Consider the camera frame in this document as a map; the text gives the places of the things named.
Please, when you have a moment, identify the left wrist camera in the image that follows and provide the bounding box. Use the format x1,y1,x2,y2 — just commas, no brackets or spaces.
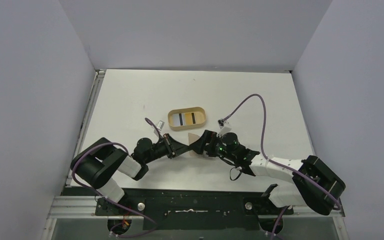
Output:
155,120,165,131

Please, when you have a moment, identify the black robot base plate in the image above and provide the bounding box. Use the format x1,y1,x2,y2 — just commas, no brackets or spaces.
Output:
61,186,296,233

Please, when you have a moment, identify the silver card with black stripe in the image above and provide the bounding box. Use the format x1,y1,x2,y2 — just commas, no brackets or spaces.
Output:
172,113,185,127

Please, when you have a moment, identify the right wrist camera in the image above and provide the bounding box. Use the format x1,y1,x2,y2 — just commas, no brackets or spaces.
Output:
217,118,232,137

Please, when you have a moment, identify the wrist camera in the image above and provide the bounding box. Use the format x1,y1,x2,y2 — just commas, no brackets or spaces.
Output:
155,120,165,131
217,118,232,137

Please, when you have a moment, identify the aluminium front frame rail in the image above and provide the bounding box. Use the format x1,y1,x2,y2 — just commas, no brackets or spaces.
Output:
40,195,108,240

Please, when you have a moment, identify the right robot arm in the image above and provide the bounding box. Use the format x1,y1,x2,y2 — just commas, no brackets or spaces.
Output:
188,130,346,216

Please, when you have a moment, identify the aluminium table edge rail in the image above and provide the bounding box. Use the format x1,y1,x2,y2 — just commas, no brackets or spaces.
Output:
65,69,107,186

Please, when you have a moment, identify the beige oval tray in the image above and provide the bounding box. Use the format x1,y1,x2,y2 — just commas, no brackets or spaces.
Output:
167,106,207,131

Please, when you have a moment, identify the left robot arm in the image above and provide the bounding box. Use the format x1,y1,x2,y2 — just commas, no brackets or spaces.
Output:
70,134,191,203

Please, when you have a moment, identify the gold card with black stripe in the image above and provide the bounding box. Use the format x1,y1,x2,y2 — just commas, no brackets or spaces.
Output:
184,112,197,126

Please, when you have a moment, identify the beige leather card holder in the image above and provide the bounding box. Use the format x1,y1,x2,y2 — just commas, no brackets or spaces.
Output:
188,132,201,158

